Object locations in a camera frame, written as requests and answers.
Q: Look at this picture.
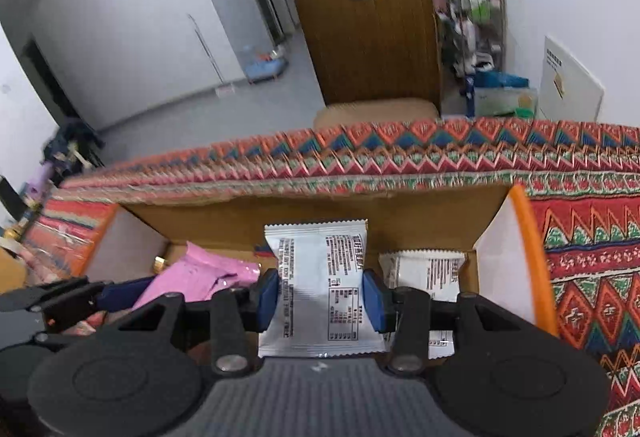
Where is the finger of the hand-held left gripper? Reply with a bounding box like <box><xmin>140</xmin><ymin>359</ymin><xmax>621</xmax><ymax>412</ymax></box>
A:
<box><xmin>0</xmin><ymin>276</ymin><xmax>156</xmax><ymax>314</ymax></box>

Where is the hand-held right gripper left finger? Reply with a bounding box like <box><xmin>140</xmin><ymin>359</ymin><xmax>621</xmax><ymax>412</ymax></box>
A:
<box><xmin>117</xmin><ymin>268</ymin><xmax>278</xmax><ymax>377</ymax></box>

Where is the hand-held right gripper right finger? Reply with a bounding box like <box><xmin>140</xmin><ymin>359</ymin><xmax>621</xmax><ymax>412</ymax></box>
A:
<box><xmin>362</xmin><ymin>269</ymin><xmax>526</xmax><ymax>375</ymax></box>

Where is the white snack packet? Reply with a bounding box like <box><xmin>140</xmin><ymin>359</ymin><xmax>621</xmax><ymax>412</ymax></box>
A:
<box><xmin>258</xmin><ymin>219</ymin><xmax>387</xmax><ymax>359</ymax></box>
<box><xmin>378</xmin><ymin>251</ymin><xmax>467</xmax><ymax>361</ymax></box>

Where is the pink snack packet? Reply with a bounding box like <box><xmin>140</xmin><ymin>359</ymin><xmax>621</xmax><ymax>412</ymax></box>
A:
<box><xmin>131</xmin><ymin>241</ymin><xmax>262</xmax><ymax>314</ymax></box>

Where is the red cardboard box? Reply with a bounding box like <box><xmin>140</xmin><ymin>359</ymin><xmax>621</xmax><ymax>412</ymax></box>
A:
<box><xmin>75</xmin><ymin>183</ymin><xmax>559</xmax><ymax>368</ymax></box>

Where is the dark clutter pile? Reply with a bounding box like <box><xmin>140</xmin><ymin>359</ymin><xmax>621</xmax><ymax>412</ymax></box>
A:
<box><xmin>42</xmin><ymin>118</ymin><xmax>107</xmax><ymax>178</ymax></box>

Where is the blue floor basin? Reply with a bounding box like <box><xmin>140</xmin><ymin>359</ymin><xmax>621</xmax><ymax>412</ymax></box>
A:
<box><xmin>244</xmin><ymin>44</ymin><xmax>289</xmax><ymax>86</ymax></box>

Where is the blue and white carton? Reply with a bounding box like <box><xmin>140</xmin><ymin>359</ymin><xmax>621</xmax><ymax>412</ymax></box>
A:
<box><xmin>464</xmin><ymin>71</ymin><xmax>540</xmax><ymax>119</ymax></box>

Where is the white mop stick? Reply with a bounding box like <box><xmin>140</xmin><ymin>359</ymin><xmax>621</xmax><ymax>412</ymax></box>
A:
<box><xmin>188</xmin><ymin>14</ymin><xmax>224</xmax><ymax>86</ymax></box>

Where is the cluttered storage shelf cart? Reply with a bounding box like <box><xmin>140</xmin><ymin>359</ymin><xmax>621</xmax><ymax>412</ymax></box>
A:
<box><xmin>424</xmin><ymin>0</ymin><xmax>507</xmax><ymax>78</ymax></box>

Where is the white wall panel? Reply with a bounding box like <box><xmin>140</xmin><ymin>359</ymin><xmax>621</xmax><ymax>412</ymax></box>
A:
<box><xmin>538</xmin><ymin>35</ymin><xmax>606</xmax><ymax>122</ymax></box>

